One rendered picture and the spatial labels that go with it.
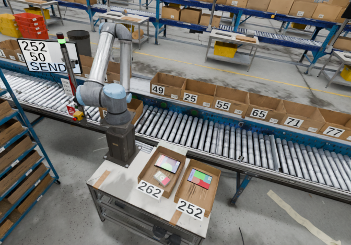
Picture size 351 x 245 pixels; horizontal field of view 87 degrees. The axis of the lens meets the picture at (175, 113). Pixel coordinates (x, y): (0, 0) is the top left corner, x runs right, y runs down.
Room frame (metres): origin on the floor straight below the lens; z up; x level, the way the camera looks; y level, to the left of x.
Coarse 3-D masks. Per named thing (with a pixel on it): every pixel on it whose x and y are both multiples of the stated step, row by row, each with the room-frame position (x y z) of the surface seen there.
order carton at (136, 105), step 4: (132, 100) 1.74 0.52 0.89; (136, 100) 1.73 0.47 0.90; (140, 100) 1.72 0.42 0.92; (128, 104) 1.75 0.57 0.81; (132, 104) 1.74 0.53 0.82; (136, 104) 1.73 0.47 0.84; (140, 104) 1.64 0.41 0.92; (100, 108) 1.51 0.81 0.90; (104, 108) 1.50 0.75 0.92; (128, 108) 1.75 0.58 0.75; (132, 108) 1.74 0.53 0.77; (136, 108) 1.73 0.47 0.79; (140, 108) 1.64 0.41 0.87; (100, 112) 1.51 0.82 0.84; (136, 112) 1.55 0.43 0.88; (140, 112) 1.64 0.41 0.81; (100, 116) 1.51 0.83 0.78; (136, 116) 1.55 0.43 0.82; (132, 120) 1.45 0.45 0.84; (136, 120) 1.54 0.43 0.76
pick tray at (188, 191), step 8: (192, 160) 1.04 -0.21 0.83; (200, 168) 1.01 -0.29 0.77; (208, 168) 0.99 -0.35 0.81; (216, 168) 0.97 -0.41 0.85; (184, 176) 0.91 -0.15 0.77; (216, 176) 0.96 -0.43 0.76; (184, 184) 0.84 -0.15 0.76; (192, 184) 0.85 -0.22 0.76; (216, 184) 0.86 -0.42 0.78; (176, 192) 0.71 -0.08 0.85; (184, 192) 0.77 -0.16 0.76; (192, 192) 0.78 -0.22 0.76; (200, 192) 0.79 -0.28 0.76; (208, 192) 0.80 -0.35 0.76; (176, 200) 0.68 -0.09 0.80; (192, 200) 0.71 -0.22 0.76; (200, 200) 0.72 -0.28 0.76; (208, 200) 0.73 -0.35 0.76; (208, 208) 0.66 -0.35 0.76
